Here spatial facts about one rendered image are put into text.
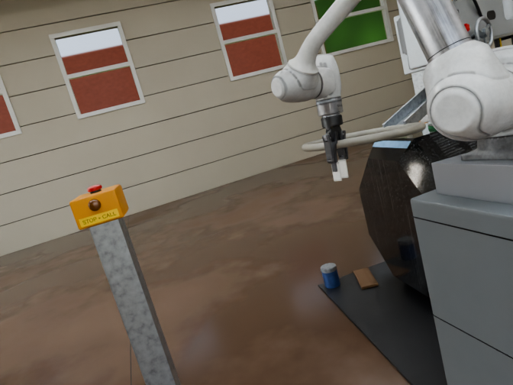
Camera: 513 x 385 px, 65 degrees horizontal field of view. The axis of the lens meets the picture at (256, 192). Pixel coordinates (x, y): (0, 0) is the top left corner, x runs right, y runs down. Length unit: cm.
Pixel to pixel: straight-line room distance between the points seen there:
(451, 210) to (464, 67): 39
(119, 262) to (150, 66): 685
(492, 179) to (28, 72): 748
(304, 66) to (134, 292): 85
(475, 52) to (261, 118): 727
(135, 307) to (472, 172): 98
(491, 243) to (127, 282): 95
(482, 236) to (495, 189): 12
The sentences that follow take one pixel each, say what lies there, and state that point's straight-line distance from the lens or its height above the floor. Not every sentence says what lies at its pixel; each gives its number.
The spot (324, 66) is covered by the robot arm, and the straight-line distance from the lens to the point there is 146.
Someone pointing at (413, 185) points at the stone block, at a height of 68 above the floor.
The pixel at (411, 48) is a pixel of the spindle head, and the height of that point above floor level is 127.
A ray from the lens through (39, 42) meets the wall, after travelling 804.
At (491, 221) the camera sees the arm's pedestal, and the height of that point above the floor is 78.
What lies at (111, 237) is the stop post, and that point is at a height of 95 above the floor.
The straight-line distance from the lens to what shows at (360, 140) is 147.
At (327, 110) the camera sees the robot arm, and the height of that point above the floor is 111.
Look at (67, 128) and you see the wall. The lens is 780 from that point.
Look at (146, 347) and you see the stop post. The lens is 127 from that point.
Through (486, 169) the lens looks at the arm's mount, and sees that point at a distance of 116.
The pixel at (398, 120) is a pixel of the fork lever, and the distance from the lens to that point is 199.
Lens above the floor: 117
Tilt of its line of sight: 11 degrees down
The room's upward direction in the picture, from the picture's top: 15 degrees counter-clockwise
